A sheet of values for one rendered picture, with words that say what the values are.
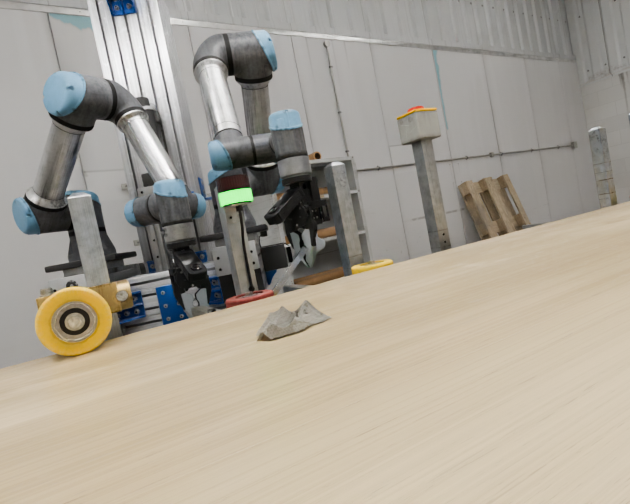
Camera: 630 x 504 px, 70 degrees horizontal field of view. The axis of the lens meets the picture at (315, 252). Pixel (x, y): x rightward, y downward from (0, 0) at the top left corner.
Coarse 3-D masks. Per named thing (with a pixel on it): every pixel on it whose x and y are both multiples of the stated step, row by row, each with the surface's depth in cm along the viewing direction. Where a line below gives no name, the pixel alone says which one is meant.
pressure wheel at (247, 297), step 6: (240, 294) 77; (246, 294) 73; (252, 294) 73; (258, 294) 72; (264, 294) 71; (270, 294) 72; (228, 300) 72; (234, 300) 70; (240, 300) 70; (246, 300) 70; (252, 300) 70; (228, 306) 71
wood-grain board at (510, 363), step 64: (448, 256) 78; (512, 256) 63; (576, 256) 53; (192, 320) 62; (256, 320) 53; (384, 320) 40; (448, 320) 36; (512, 320) 32; (576, 320) 30; (0, 384) 45; (64, 384) 40; (128, 384) 36; (192, 384) 32; (256, 384) 29; (320, 384) 27; (384, 384) 25; (448, 384) 23; (512, 384) 22; (576, 384) 20; (0, 448) 27; (64, 448) 25; (128, 448) 23; (192, 448) 22; (256, 448) 20; (320, 448) 19; (384, 448) 18; (448, 448) 17; (512, 448) 16; (576, 448) 16
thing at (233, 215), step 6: (240, 174) 80; (222, 192) 80; (228, 204) 80; (234, 204) 80; (240, 204) 80; (246, 204) 82; (228, 210) 84; (234, 210) 84; (240, 210) 81; (228, 216) 84; (234, 216) 84; (240, 216) 81; (228, 222) 84; (234, 222) 84; (240, 222) 82; (246, 252) 84; (246, 258) 84; (246, 264) 85; (252, 288) 85
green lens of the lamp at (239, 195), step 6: (228, 192) 79; (234, 192) 79; (240, 192) 79; (246, 192) 80; (222, 198) 80; (228, 198) 79; (234, 198) 79; (240, 198) 79; (246, 198) 80; (252, 198) 82; (222, 204) 80
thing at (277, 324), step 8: (304, 304) 45; (280, 312) 44; (288, 312) 45; (296, 312) 45; (304, 312) 45; (312, 312) 45; (320, 312) 46; (272, 320) 43; (280, 320) 44; (288, 320) 44; (296, 320) 42; (304, 320) 44; (312, 320) 44; (320, 320) 44; (264, 328) 41; (272, 328) 41; (280, 328) 41; (288, 328) 42; (296, 328) 42; (304, 328) 42; (272, 336) 41; (280, 336) 41
